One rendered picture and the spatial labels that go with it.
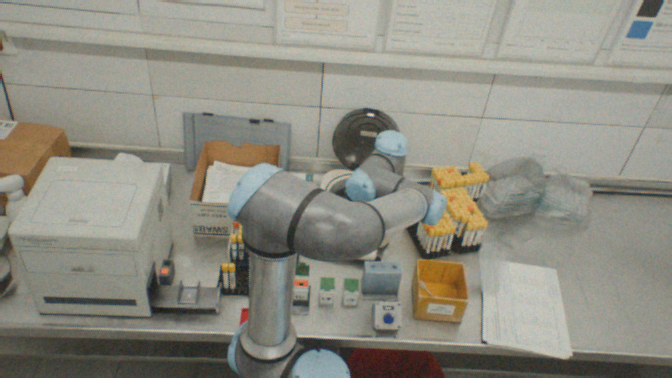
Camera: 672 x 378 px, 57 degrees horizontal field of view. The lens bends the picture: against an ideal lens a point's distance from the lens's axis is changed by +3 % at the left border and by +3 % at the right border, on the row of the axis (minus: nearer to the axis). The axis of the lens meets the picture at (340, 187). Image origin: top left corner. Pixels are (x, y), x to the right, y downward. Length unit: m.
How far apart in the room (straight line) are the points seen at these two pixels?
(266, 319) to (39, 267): 0.64
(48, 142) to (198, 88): 0.46
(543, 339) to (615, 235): 0.55
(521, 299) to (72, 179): 1.23
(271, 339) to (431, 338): 0.57
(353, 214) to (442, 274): 0.81
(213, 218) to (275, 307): 0.68
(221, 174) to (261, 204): 0.99
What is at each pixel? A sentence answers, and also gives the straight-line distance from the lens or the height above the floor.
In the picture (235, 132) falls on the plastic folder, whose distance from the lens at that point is 1.99.
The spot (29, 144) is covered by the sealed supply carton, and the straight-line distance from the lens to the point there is 2.00.
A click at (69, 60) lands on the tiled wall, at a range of 2.01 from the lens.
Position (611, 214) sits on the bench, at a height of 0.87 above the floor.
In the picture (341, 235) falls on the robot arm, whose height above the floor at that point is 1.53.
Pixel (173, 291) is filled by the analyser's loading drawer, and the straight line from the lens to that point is 1.69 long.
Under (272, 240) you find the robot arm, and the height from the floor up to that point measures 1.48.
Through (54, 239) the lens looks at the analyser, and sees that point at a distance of 1.54.
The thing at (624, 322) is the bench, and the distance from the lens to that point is 1.92.
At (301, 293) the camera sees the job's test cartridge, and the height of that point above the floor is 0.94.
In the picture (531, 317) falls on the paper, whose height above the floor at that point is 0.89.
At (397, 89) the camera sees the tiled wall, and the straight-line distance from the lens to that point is 1.91.
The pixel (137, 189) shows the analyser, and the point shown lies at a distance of 1.59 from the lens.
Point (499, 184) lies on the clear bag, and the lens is 2.01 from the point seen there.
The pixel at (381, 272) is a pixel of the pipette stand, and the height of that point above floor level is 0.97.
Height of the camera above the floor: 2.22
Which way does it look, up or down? 41 degrees down
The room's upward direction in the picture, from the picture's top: 6 degrees clockwise
